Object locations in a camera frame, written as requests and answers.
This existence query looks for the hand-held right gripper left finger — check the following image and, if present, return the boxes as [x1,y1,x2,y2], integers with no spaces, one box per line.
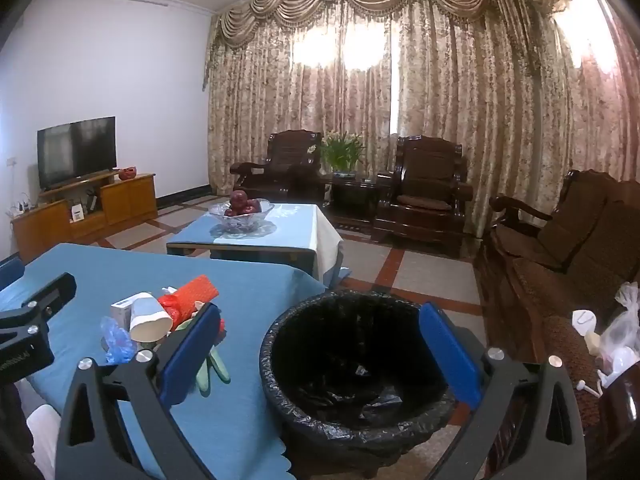
[55,301,223,480]

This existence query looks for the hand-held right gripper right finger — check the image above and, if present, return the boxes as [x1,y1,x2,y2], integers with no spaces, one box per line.
[417,301,588,480]

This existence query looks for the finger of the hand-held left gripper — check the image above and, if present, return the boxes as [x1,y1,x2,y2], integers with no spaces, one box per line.
[0,272,77,337]

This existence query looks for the red plastic bag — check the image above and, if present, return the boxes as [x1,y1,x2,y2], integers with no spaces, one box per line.
[157,292,197,333]

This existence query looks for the black bag lined trash bin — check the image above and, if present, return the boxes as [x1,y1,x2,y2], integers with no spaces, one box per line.
[260,290,488,478]

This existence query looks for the green wrapper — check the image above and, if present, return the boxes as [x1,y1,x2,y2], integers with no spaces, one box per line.
[192,344,231,393]

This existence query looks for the white paper cup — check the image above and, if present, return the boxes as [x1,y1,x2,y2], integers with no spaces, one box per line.
[129,291,173,343]

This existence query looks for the blue scalloped tablecloth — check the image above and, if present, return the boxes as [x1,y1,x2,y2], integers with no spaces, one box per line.
[0,242,328,480]

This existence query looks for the small white box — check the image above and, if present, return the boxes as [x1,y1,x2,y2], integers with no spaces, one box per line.
[111,300,137,328]

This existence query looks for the blue plastic bag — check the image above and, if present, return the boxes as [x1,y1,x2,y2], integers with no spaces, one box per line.
[100,316,137,365]

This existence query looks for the white cloth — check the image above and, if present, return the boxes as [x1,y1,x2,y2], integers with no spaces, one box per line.
[25,405,63,466]

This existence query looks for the wooden television cabinet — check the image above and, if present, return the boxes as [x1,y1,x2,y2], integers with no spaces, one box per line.
[11,172,158,263]

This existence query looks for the dark wooden sofa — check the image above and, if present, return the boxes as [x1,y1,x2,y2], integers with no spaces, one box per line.
[475,170,640,480]

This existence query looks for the glass fruit bowl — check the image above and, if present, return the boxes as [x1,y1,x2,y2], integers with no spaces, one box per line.
[207,201,275,233]

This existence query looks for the flat screen television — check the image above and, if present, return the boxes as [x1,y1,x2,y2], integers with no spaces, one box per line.
[37,116,117,191]

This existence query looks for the blue and white tablecloth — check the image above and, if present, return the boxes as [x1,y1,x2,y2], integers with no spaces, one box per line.
[167,203,343,281]

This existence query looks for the white bulb shaped object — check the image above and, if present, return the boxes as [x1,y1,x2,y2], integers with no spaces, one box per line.
[602,347,640,387]

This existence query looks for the dark wooden side table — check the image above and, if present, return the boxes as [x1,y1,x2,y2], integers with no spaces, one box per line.
[320,175,392,233]

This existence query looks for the dark wooden armchair with cushion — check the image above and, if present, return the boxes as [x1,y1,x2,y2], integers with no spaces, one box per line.
[372,135,473,256]

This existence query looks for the clear plastic bag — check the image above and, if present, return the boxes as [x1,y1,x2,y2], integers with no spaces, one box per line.
[597,282,640,376]

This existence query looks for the green potted plant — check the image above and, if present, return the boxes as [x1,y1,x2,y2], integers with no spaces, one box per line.
[320,130,367,179]

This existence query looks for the beige patterned curtain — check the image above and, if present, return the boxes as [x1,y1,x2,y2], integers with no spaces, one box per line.
[205,0,640,261]

